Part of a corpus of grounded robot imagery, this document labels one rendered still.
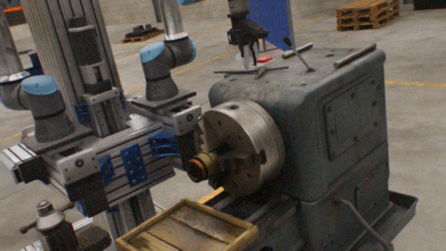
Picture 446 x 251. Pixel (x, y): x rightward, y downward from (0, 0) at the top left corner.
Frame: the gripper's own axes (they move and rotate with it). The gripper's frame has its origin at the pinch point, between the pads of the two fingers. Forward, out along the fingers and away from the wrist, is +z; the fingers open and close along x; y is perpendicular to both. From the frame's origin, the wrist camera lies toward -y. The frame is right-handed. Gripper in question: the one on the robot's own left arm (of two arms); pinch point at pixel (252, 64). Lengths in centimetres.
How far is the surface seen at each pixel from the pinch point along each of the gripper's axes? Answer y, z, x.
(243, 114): -19.8, 7.7, 28.1
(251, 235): -30, 40, 43
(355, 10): 343, 91, -659
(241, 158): -24.0, 18.7, 36.0
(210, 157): -14.8, 18.0, 40.7
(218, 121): -11.8, 9.5, 31.9
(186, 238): -12, 41, 55
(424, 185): 1, 129, -151
